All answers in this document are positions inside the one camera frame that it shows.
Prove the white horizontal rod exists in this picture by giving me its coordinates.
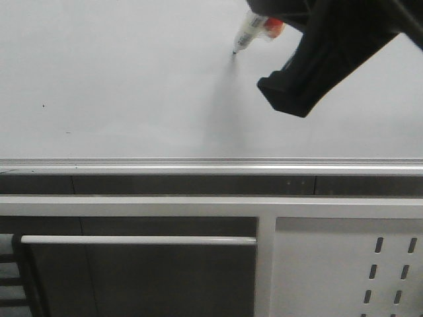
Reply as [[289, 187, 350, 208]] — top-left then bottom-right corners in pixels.
[[20, 235, 256, 246]]

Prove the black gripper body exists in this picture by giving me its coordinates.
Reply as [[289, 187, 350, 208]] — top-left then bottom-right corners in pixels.
[[302, 1, 422, 48]]

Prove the white whiteboard marker pen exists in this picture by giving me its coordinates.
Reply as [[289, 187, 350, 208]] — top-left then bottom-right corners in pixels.
[[232, 11, 268, 55]]

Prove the black slatted chair back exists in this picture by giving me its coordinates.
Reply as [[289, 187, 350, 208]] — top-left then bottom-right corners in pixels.
[[1, 233, 44, 316]]

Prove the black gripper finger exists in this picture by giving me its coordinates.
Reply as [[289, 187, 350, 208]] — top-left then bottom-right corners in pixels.
[[257, 21, 396, 118], [247, 0, 316, 32]]

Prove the red round magnet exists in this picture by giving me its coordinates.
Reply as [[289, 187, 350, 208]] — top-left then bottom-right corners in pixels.
[[262, 17, 285, 41]]

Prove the large white whiteboard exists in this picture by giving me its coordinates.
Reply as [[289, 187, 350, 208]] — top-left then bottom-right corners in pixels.
[[1, 1, 422, 175]]

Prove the white metal stand frame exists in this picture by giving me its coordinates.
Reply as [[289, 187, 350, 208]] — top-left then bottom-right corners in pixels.
[[1, 195, 422, 316]]

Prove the white perforated metal panel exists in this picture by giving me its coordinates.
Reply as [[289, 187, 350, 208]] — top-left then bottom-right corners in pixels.
[[271, 217, 422, 316]]

